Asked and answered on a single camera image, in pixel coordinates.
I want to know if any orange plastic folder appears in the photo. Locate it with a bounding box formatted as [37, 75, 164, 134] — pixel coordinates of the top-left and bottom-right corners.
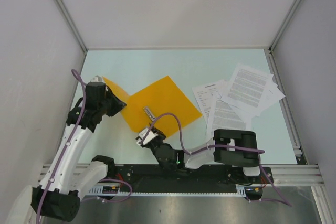
[103, 76, 202, 136]

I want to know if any printed paper sheet front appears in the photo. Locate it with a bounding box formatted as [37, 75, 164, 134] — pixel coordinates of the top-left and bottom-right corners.
[205, 98, 252, 141]

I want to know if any printed paper sheet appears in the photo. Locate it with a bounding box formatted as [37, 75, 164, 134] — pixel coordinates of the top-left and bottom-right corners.
[221, 64, 273, 116]
[205, 98, 252, 141]

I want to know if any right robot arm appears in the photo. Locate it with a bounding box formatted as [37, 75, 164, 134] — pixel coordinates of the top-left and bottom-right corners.
[136, 127, 264, 183]

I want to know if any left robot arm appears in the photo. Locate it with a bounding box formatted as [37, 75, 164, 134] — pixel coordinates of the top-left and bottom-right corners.
[31, 81, 126, 222]

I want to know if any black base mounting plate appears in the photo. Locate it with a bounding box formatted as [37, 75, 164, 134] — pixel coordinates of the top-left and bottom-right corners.
[116, 164, 273, 193]

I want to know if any printed paper sheet top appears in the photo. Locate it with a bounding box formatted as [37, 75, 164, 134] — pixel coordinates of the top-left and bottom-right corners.
[221, 64, 273, 116]

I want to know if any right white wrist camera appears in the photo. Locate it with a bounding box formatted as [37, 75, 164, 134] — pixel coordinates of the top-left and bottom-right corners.
[135, 127, 158, 146]

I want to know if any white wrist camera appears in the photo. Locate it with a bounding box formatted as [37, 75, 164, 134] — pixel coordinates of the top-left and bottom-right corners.
[135, 127, 158, 146]
[90, 75, 104, 83]

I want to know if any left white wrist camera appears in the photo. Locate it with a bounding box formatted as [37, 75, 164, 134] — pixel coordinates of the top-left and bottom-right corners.
[90, 75, 104, 83]

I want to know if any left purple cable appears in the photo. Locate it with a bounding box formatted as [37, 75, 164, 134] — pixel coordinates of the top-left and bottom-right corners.
[35, 69, 133, 224]

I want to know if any purple cable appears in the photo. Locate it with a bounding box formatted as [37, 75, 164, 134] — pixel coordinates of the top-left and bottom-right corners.
[35, 69, 133, 224]
[140, 112, 292, 208]

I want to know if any grey slotted cable duct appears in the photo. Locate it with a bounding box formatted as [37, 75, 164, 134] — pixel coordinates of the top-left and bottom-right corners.
[87, 184, 261, 197]

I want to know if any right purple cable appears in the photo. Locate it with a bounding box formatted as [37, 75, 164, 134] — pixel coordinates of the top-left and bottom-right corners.
[140, 112, 292, 208]

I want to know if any left aluminium corner post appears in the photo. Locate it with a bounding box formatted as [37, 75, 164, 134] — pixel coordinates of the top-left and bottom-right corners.
[53, 0, 88, 55]

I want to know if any aluminium corner post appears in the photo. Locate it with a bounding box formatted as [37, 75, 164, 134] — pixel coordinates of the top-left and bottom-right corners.
[53, 0, 88, 55]
[268, 0, 303, 52]

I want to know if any aluminium frame rail front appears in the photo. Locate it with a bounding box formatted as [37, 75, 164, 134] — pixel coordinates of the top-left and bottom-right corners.
[39, 163, 322, 186]

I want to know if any right aluminium corner post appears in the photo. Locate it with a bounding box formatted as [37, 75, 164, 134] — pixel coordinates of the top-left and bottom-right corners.
[268, 0, 303, 52]

